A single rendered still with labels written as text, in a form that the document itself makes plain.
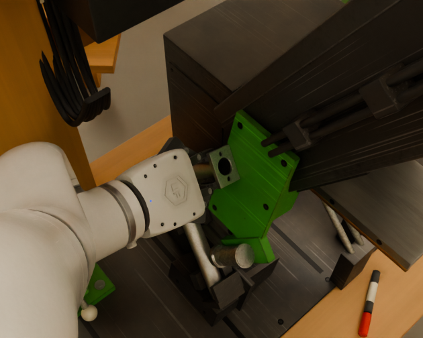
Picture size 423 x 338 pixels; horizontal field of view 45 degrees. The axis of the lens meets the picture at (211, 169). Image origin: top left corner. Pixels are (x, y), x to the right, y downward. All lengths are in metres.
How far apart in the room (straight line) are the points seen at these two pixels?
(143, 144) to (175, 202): 0.53
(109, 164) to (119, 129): 1.24
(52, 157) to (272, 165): 0.31
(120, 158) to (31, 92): 0.39
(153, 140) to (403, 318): 0.64
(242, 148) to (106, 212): 0.23
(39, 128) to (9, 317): 0.69
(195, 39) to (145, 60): 1.84
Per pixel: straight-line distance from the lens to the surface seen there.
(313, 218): 1.07
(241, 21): 0.92
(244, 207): 0.79
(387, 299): 1.03
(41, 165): 0.52
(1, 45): 0.78
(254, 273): 0.92
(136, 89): 2.57
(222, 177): 0.74
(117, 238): 0.63
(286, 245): 1.03
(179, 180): 0.69
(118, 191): 0.64
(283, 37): 0.89
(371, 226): 0.81
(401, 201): 0.85
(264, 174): 0.72
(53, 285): 0.26
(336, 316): 0.99
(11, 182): 0.52
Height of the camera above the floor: 1.81
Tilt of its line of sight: 54 degrees down
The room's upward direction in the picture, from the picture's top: straight up
